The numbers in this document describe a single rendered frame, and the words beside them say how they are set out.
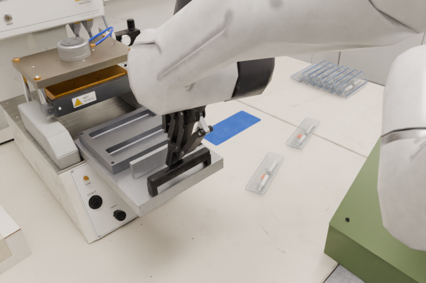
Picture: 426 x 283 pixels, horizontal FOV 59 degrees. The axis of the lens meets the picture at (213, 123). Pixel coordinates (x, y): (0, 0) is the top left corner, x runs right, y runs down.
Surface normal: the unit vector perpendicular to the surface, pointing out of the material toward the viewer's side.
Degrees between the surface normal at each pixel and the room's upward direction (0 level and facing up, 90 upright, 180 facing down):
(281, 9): 85
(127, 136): 0
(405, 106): 61
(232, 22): 73
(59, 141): 41
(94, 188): 65
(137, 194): 0
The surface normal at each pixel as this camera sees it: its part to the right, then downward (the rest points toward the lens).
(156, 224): -0.03, -0.84
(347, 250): -0.75, 0.37
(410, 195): -0.82, 0.03
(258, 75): 0.39, 0.56
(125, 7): 0.71, 0.36
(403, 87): -0.87, -0.29
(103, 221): 0.58, 0.00
